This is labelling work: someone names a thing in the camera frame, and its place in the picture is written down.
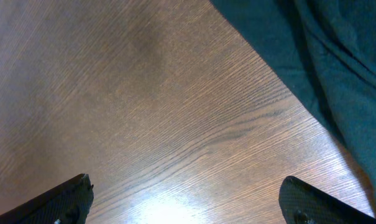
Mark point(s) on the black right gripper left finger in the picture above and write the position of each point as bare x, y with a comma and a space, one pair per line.
67, 203

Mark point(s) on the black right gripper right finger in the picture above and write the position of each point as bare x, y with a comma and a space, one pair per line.
301, 203

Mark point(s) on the dark clothes pile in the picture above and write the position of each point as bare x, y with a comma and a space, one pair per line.
324, 51

